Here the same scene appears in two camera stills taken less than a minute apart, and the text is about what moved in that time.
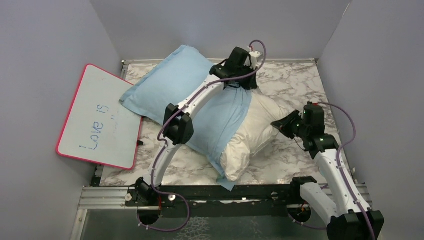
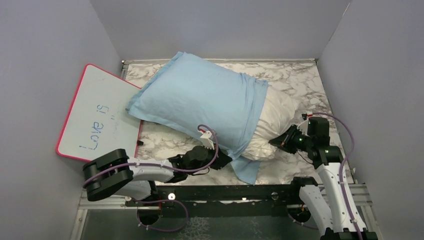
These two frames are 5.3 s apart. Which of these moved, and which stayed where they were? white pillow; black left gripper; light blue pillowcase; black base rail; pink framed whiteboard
Moved: black left gripper; white pillow; light blue pillowcase
Stayed: black base rail; pink framed whiteboard
